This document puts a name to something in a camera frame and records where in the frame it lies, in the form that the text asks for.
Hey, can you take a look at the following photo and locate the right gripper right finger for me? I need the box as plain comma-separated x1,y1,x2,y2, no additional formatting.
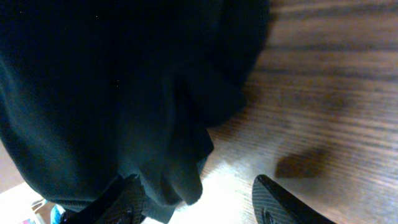
252,174,335,224

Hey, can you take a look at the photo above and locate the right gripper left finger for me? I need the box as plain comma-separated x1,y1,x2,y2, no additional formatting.
60,175,146,224

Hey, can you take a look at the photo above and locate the black t-shirt with logo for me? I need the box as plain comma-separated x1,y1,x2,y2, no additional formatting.
1,0,270,223

